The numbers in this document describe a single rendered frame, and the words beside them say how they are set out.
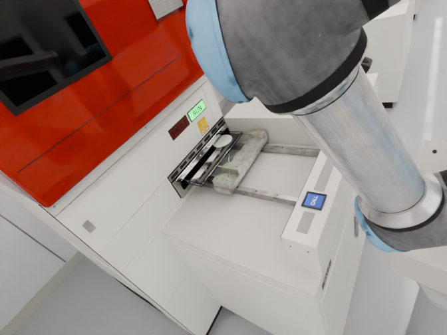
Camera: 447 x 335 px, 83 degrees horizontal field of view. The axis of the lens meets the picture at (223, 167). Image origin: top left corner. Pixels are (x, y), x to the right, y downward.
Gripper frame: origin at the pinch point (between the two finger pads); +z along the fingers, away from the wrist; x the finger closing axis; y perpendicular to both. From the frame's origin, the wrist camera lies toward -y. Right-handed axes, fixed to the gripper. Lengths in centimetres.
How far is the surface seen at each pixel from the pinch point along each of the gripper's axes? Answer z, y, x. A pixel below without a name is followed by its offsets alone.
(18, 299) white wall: 93, 207, 113
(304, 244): 14.7, -1.2, 39.9
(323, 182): 15.2, 0.4, 18.0
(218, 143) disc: 21, 56, -3
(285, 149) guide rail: 26.2, 24.7, -7.9
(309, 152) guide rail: 26.6, 14.2, -7.9
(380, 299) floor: 111, -16, 6
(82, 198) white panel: -5, 58, 57
